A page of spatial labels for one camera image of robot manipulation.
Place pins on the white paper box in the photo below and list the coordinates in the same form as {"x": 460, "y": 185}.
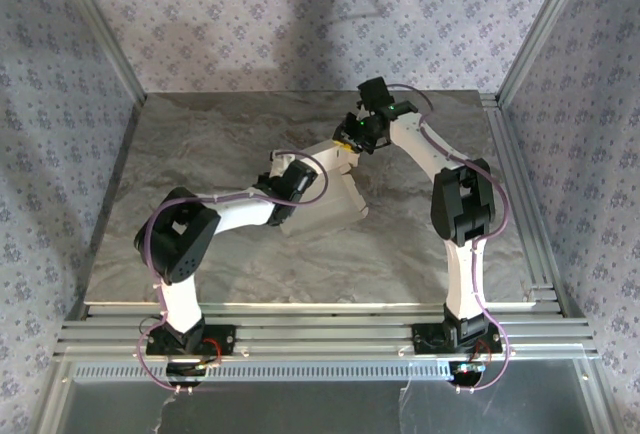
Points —
{"x": 325, "y": 209}

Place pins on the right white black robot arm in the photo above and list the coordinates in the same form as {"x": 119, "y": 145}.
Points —
{"x": 462, "y": 204}

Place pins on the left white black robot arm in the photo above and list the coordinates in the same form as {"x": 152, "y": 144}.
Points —
{"x": 177, "y": 239}

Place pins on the small control circuit board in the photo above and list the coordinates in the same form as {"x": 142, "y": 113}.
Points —
{"x": 182, "y": 370}
{"x": 467, "y": 370}

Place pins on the grey metal sheet panel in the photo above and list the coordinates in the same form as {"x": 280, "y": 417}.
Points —
{"x": 300, "y": 409}

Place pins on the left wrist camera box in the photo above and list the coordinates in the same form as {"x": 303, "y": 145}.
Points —
{"x": 277, "y": 164}

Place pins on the aluminium side rail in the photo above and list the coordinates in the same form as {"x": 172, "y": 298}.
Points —
{"x": 500, "y": 124}

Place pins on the aluminium extrusion base frame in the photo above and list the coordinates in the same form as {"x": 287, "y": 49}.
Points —
{"x": 325, "y": 334}

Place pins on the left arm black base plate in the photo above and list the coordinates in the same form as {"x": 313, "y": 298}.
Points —
{"x": 224, "y": 340}

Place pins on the aluminium corner post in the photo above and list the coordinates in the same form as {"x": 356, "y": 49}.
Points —
{"x": 103, "y": 29}
{"x": 539, "y": 29}

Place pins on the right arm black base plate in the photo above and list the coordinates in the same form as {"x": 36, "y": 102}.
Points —
{"x": 422, "y": 339}

